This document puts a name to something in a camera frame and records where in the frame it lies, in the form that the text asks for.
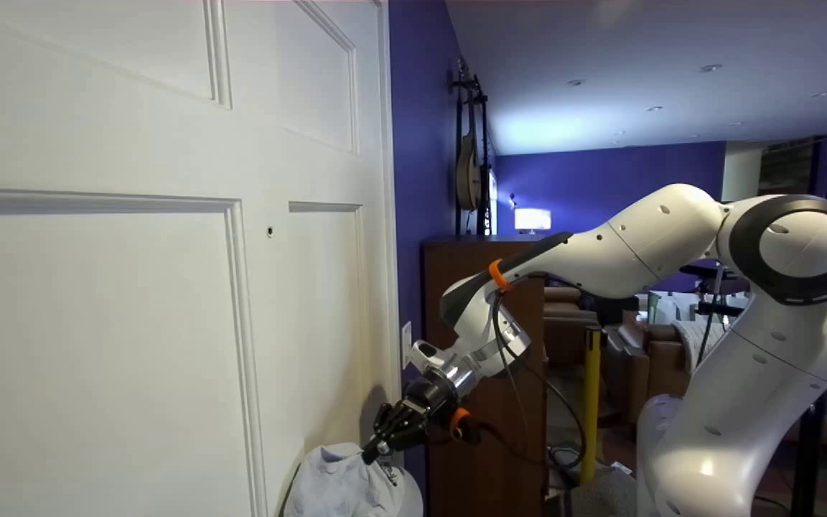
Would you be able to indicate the light blue cap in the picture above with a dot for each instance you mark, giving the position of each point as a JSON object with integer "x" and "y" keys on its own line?
{"x": 333, "y": 479}

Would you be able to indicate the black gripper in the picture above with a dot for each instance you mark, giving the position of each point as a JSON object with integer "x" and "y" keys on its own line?
{"x": 422, "y": 409}

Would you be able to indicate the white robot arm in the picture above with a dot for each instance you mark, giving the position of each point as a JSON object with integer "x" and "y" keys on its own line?
{"x": 701, "y": 452}

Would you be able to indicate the yellow pole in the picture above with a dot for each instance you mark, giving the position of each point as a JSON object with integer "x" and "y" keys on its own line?
{"x": 589, "y": 406}

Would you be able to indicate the white light switch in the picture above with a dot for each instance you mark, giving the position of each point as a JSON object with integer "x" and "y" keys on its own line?
{"x": 405, "y": 336}

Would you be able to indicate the dark wooden cabinet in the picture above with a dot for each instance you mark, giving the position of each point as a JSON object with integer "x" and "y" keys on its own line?
{"x": 501, "y": 474}

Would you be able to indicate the black wall rack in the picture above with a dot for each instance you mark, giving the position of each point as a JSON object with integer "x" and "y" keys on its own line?
{"x": 473, "y": 152}

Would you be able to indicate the white panel door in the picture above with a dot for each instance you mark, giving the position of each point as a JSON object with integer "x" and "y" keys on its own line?
{"x": 195, "y": 247}

